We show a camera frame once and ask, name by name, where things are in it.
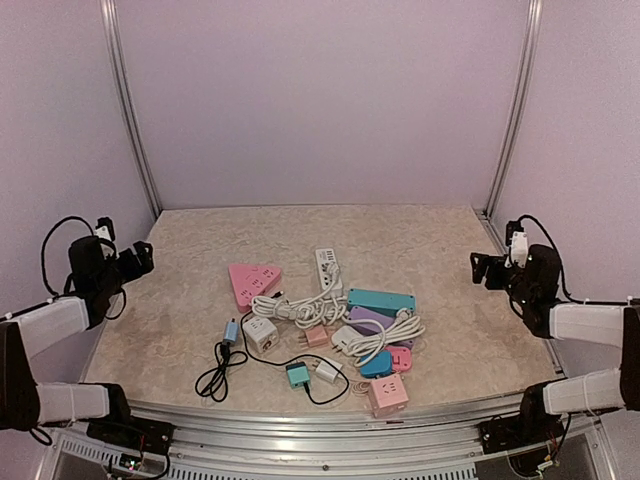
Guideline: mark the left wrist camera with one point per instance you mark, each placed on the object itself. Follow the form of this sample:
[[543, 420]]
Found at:
[[104, 229]]

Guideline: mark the pink charger plug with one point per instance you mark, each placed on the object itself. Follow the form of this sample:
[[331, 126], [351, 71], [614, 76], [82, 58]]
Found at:
[[313, 337]]

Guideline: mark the purple power strip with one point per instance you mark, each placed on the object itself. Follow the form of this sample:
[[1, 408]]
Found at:
[[361, 319]]

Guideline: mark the white cube socket adapter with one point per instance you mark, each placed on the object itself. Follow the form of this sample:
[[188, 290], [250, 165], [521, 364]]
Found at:
[[262, 333]]

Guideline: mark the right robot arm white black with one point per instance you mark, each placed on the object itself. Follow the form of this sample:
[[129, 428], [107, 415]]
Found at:
[[532, 274]]

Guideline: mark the aluminium frame post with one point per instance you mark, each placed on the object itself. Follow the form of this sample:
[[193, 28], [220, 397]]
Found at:
[[108, 9], [518, 106]]

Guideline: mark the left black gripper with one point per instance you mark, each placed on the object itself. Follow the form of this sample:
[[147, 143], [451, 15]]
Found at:
[[133, 268]]

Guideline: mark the blue plug adapter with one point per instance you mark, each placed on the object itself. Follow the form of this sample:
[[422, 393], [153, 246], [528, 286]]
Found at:
[[380, 365]]

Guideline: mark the light blue charger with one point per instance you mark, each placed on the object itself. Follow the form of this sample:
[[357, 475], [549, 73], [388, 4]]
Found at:
[[231, 332]]

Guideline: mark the white usb charger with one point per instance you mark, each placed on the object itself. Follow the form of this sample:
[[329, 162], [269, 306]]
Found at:
[[328, 370]]

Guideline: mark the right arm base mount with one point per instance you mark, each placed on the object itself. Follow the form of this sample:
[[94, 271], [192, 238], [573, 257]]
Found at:
[[500, 434]]

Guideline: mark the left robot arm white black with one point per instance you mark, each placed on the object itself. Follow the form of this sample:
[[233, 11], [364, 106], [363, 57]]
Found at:
[[98, 274]]

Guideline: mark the pink cube socket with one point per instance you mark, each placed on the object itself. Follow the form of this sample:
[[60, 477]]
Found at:
[[387, 395]]

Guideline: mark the right aluminium frame post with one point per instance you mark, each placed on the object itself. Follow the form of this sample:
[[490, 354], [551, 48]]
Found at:
[[518, 106]]

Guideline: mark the left aluminium frame post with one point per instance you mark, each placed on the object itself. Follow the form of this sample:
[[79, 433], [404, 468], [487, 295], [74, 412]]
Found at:
[[108, 9]]

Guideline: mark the teal usb charger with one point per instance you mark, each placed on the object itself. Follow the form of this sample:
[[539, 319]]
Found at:
[[298, 375]]

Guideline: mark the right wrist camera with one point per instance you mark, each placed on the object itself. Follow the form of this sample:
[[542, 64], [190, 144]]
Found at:
[[517, 245]]

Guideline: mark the white power strip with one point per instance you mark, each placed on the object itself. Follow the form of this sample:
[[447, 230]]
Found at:
[[329, 273]]

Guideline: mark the pink triangular socket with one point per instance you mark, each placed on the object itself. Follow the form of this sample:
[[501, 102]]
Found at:
[[249, 281]]

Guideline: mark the front aluminium rail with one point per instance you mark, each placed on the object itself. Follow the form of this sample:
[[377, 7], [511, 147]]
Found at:
[[443, 442]]

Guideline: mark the teal power strip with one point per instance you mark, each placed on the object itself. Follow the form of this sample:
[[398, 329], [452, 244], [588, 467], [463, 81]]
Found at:
[[385, 303]]

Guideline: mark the pink socket adapter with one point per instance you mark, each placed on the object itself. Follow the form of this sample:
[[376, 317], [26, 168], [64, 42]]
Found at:
[[401, 358]]

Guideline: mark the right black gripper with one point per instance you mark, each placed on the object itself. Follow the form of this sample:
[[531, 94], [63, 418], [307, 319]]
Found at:
[[493, 282]]

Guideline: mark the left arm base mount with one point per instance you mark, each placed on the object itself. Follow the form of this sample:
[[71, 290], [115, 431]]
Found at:
[[135, 435]]

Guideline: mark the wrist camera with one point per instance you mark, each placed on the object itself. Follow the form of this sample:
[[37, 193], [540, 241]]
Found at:
[[517, 245], [104, 229]]

